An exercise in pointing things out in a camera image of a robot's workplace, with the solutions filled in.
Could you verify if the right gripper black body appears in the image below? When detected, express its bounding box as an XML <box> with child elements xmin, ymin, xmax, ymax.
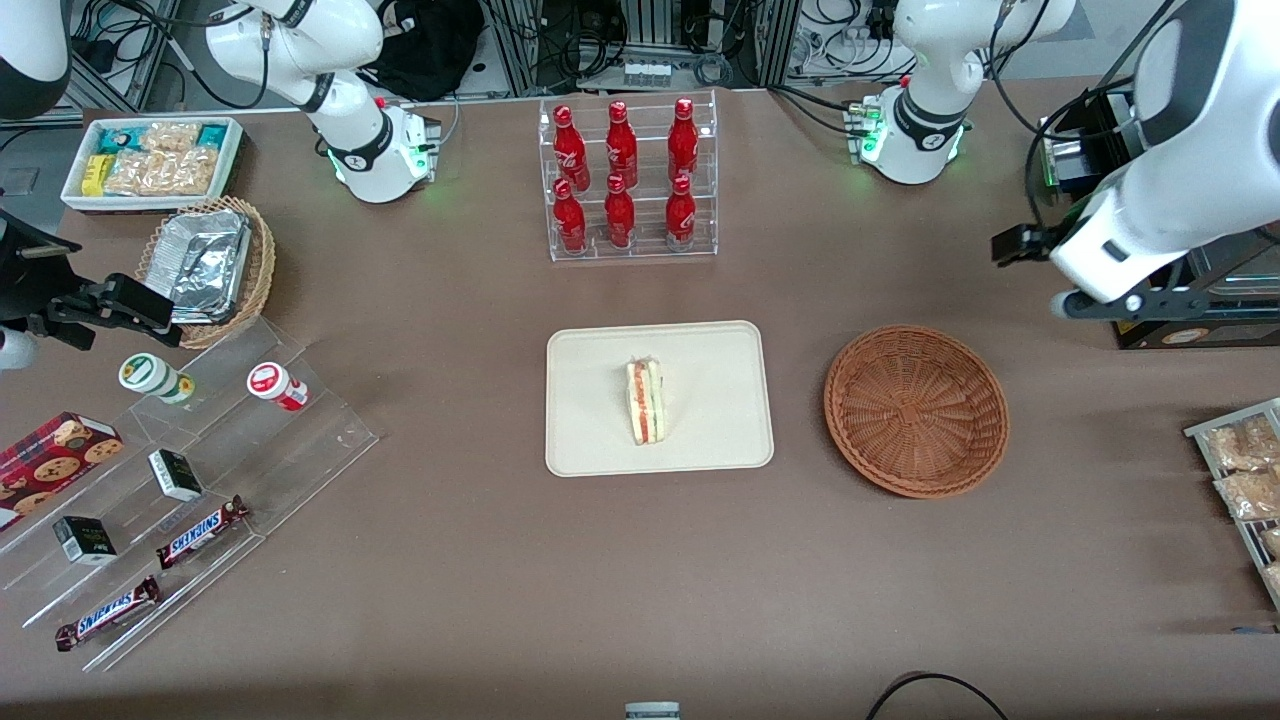
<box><xmin>0</xmin><ymin>208</ymin><xmax>96</xmax><ymax>327</ymax></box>

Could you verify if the triangle sandwich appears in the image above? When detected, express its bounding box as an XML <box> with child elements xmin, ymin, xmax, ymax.
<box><xmin>625</xmin><ymin>358</ymin><xmax>669</xmax><ymax>446</ymax></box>

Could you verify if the light wicker basket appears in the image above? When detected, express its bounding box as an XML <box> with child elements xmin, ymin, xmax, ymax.
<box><xmin>135</xmin><ymin>195</ymin><xmax>277</xmax><ymax>351</ymax></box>

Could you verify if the brown wicker basket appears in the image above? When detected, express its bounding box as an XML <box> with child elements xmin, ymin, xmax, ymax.
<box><xmin>823</xmin><ymin>325</ymin><xmax>1011</xmax><ymax>499</ymax></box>

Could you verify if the cream rectangular tray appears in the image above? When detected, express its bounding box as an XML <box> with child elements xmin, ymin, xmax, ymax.
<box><xmin>545</xmin><ymin>320</ymin><xmax>776</xmax><ymax>478</ymax></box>

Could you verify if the black food warmer cabinet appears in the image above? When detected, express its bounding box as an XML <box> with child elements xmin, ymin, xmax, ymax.
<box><xmin>1072</xmin><ymin>88</ymin><xmax>1280</xmax><ymax>351</ymax></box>

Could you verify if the green sunflower cup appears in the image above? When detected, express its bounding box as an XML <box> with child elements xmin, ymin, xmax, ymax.
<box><xmin>118</xmin><ymin>353</ymin><xmax>196</xmax><ymax>405</ymax></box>

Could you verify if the stack of foil containers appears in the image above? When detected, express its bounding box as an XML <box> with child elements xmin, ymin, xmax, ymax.
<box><xmin>155</xmin><ymin>208</ymin><xmax>253</xmax><ymax>326</ymax></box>

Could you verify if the white snack bin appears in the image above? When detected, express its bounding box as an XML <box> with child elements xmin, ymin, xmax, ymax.
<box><xmin>60</xmin><ymin>116</ymin><xmax>245</xmax><ymax>214</ymax></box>

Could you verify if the clear bag of crackers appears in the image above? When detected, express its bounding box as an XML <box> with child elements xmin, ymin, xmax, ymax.
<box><xmin>103</xmin><ymin>148</ymin><xmax>221</xmax><ymax>197</ymax></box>
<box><xmin>140</xmin><ymin>122</ymin><xmax>201</xmax><ymax>153</ymax></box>

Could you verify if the red chocolate-chip cookie box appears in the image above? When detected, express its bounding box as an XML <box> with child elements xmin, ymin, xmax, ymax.
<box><xmin>0</xmin><ymin>411</ymin><xmax>125</xmax><ymax>531</ymax></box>

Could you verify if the red-lidded white cup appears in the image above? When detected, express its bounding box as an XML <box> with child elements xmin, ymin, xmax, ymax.
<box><xmin>247</xmin><ymin>362</ymin><xmax>310</xmax><ymax>412</ymax></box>

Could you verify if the small black box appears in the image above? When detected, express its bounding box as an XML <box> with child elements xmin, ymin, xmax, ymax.
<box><xmin>52</xmin><ymin>515</ymin><xmax>119</xmax><ymax>566</ymax></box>
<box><xmin>147</xmin><ymin>448</ymin><xmax>204</xmax><ymax>503</ymax></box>

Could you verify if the clear acrylic stepped shelf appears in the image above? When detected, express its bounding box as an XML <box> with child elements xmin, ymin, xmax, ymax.
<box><xmin>0</xmin><ymin>318</ymin><xmax>379</xmax><ymax>673</ymax></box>

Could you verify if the Snickers chocolate bar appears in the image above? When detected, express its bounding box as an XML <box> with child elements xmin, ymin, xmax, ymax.
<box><xmin>155</xmin><ymin>495</ymin><xmax>251</xmax><ymax>571</ymax></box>
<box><xmin>55</xmin><ymin>575</ymin><xmax>163</xmax><ymax>653</ymax></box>

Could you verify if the black bag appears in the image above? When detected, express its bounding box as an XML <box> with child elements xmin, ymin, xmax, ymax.
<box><xmin>362</xmin><ymin>0</ymin><xmax>486</xmax><ymax>101</ymax></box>

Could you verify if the red cola bottle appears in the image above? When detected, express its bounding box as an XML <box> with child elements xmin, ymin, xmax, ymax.
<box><xmin>553</xmin><ymin>104</ymin><xmax>591</xmax><ymax>193</ymax></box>
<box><xmin>553</xmin><ymin>178</ymin><xmax>588</xmax><ymax>255</ymax></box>
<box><xmin>665</xmin><ymin>174</ymin><xmax>697</xmax><ymax>251</ymax></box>
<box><xmin>668</xmin><ymin>97</ymin><xmax>700</xmax><ymax>183</ymax></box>
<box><xmin>605</xmin><ymin>100</ymin><xmax>639</xmax><ymax>189</ymax></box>
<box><xmin>604</xmin><ymin>173</ymin><xmax>637</xmax><ymax>250</ymax></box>

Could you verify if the clear acrylic bottle rack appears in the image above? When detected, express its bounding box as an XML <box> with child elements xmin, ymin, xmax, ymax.
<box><xmin>538</xmin><ymin>90</ymin><xmax>719</xmax><ymax>263</ymax></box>

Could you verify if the metal wire snack rack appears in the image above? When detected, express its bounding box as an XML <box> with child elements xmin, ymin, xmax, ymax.
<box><xmin>1185</xmin><ymin>398</ymin><xmax>1280</xmax><ymax>613</ymax></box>

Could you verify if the black cable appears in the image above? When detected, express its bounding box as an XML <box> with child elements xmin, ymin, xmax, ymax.
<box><xmin>865</xmin><ymin>672</ymin><xmax>1009</xmax><ymax>720</ymax></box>

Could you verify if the aluminium frame rack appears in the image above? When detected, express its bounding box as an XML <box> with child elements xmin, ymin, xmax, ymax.
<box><xmin>485</xmin><ymin>0</ymin><xmax>801</xmax><ymax>93</ymax></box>

